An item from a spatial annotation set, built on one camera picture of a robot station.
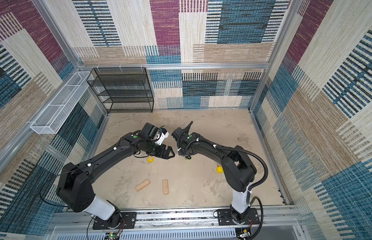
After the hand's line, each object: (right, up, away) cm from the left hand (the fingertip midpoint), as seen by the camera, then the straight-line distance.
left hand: (169, 152), depth 82 cm
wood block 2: (-3, -18, +3) cm, 18 cm away
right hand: (+10, -1, +8) cm, 13 cm away
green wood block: (+10, -2, -6) cm, 12 cm away
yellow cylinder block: (+29, -12, +8) cm, 32 cm away
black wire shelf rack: (-37, +40, +29) cm, 62 cm away
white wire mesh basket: (-52, +18, -10) cm, 56 cm away
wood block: (-15, -19, +3) cm, 25 cm away
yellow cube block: (-13, -6, +10) cm, 17 cm away
